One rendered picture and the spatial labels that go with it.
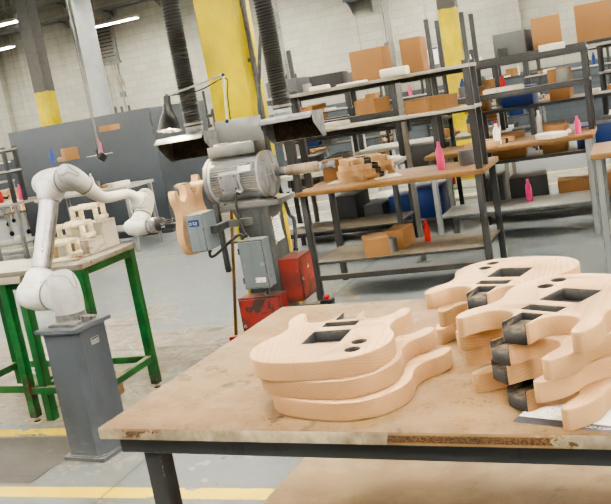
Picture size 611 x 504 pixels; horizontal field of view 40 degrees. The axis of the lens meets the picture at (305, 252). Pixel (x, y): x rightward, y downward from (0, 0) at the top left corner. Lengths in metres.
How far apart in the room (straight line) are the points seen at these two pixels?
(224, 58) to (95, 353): 2.19
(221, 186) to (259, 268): 0.49
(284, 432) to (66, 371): 2.67
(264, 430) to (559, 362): 0.66
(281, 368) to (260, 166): 2.67
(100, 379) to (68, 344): 0.25
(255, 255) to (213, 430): 2.60
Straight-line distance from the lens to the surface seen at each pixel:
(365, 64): 9.35
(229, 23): 5.63
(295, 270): 4.56
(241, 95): 5.60
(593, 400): 1.74
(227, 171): 4.61
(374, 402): 1.88
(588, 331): 1.72
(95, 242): 5.21
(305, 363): 1.90
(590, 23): 8.92
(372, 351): 1.90
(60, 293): 4.41
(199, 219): 4.45
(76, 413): 4.53
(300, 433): 1.89
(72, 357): 4.41
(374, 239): 6.69
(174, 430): 2.06
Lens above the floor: 1.59
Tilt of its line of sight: 10 degrees down
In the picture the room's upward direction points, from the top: 10 degrees counter-clockwise
